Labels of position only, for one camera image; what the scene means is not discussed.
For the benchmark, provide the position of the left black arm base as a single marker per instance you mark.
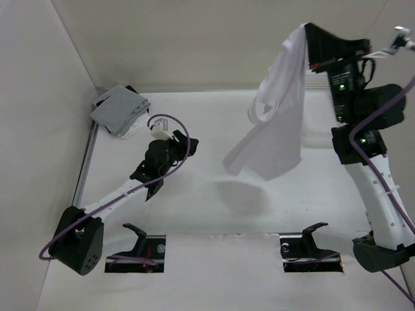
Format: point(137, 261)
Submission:
point(147, 255)

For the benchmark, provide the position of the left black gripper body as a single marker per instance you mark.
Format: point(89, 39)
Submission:
point(174, 153)

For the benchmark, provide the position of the white plastic basket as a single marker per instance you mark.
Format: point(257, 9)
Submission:
point(318, 115)

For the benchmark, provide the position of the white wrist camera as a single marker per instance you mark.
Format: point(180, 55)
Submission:
point(159, 130)
point(401, 39)

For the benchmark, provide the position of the folded white tank top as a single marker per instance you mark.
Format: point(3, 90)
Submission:
point(138, 125)

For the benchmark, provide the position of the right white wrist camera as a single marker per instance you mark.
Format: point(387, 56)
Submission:
point(401, 39)

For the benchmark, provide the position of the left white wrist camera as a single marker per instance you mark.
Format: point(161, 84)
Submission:
point(159, 130)

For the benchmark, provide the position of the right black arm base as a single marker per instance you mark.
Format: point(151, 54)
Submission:
point(300, 254)

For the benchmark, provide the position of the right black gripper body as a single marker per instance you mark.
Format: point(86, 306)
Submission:
point(343, 81)

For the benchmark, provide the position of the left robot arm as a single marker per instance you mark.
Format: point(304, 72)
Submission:
point(78, 242)

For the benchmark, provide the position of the folded grey tank top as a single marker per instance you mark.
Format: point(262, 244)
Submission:
point(116, 123)

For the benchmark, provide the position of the white tank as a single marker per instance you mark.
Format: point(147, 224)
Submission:
point(273, 146)
point(138, 125)

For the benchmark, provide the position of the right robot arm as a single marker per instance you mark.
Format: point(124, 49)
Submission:
point(362, 151)

